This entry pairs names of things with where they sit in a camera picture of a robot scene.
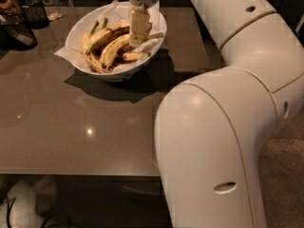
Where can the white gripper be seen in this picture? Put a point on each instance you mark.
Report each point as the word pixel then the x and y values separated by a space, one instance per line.
pixel 139 22

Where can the yellow spotted banana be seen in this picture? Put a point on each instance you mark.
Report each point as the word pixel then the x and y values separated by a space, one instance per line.
pixel 111 52

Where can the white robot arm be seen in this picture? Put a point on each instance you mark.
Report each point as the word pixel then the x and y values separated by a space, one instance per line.
pixel 209 129

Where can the small lower right banana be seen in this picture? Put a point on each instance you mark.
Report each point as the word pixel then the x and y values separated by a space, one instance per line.
pixel 132 56

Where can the long dark-streaked banana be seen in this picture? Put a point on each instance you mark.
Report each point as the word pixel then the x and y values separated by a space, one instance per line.
pixel 103 36

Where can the left green-stemmed banana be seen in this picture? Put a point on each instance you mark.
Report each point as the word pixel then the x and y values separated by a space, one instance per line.
pixel 87 35

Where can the bottom brown spotted banana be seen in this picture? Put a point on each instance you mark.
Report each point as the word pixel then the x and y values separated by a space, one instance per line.
pixel 94 63

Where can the white paper liner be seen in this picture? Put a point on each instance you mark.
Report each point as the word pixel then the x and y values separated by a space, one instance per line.
pixel 110 11

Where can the small packet on table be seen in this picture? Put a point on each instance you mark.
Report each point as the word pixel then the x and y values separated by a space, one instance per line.
pixel 54 16

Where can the black mesh pen cup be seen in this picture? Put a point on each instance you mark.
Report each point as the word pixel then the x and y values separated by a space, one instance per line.
pixel 35 13

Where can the black mesh tray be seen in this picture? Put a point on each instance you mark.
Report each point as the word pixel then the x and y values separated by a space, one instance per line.
pixel 20 34

